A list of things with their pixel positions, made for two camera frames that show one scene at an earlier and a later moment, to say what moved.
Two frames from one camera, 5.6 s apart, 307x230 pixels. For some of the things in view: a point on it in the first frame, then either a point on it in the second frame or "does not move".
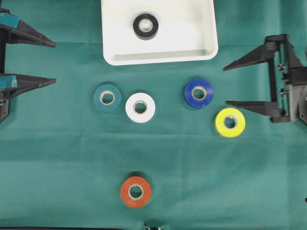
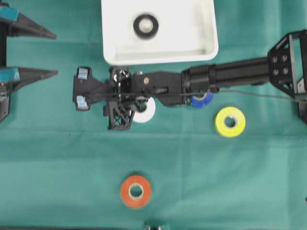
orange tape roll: [128, 199] does not move
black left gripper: [12, 85] -> [8, 28]
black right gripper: [296, 79] -> [122, 104]
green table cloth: [111, 146] does not move
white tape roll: [135, 98] does not move
